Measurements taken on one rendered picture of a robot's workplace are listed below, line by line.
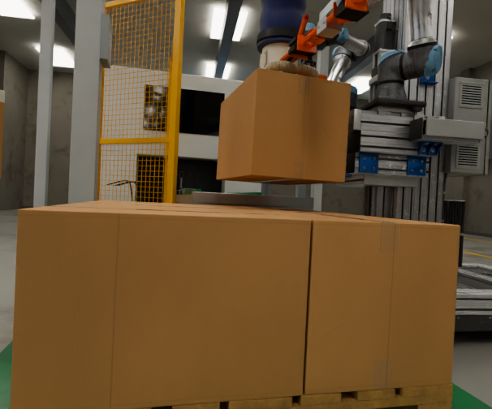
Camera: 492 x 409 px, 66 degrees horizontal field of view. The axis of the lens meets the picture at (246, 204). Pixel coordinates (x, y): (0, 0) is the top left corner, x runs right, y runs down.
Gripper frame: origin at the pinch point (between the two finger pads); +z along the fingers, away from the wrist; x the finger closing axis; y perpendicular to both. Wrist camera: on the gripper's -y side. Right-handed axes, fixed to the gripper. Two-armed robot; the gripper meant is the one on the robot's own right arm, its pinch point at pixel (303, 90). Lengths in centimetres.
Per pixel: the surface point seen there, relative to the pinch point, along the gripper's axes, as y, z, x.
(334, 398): 118, 108, -42
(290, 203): -6, 63, -2
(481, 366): 85, 121, 39
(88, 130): -80, 21, -118
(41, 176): -299, 45, -189
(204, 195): -9, 62, -51
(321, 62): -277, -132, 153
